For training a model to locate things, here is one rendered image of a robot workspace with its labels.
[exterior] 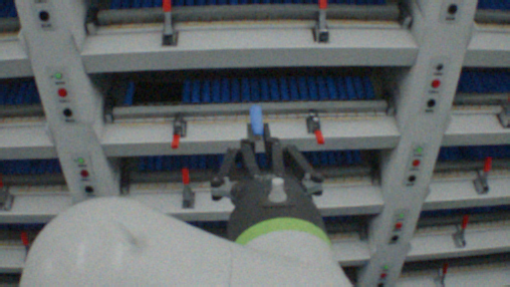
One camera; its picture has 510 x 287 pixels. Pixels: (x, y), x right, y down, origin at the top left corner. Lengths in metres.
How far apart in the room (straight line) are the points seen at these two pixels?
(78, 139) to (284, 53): 0.43
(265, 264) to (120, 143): 0.63
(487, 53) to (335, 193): 0.44
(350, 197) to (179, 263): 0.77
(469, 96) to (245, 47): 0.52
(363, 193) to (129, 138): 0.53
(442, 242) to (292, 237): 0.92
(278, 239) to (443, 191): 0.78
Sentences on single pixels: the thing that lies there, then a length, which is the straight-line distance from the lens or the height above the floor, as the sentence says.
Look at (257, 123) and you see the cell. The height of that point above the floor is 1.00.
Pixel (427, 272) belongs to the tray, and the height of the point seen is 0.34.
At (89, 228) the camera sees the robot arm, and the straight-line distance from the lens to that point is 0.24.
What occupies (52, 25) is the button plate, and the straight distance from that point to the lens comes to 0.78.
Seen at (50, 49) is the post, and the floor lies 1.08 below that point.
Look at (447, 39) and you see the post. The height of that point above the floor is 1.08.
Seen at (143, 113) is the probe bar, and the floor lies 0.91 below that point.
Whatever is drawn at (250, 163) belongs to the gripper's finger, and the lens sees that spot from 0.51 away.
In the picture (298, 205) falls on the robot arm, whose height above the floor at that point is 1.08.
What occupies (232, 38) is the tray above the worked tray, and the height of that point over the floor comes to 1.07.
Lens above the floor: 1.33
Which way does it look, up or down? 34 degrees down
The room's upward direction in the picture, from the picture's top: straight up
